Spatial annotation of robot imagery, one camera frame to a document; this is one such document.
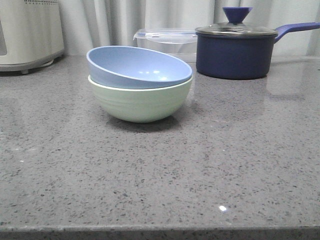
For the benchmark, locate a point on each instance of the light green bowl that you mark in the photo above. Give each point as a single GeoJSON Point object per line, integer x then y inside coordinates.
{"type": "Point", "coordinates": [141, 105]}

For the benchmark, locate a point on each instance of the light blue bowl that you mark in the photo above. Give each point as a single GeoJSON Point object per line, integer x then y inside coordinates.
{"type": "Point", "coordinates": [128, 67]}

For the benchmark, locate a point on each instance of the clear plastic food container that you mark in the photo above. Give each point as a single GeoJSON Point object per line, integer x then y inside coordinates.
{"type": "Point", "coordinates": [178, 42]}

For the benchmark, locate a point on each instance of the dark blue saucepan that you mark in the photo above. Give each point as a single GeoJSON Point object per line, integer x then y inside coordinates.
{"type": "Point", "coordinates": [241, 57]}

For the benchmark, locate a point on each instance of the white curtain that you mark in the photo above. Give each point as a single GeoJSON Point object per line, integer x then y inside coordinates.
{"type": "Point", "coordinates": [87, 24]}

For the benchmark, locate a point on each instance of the glass lid with blue knob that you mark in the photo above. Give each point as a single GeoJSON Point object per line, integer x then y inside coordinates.
{"type": "Point", "coordinates": [235, 27]}

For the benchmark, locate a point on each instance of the white kitchen appliance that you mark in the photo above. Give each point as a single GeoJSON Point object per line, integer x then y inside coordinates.
{"type": "Point", "coordinates": [30, 34]}

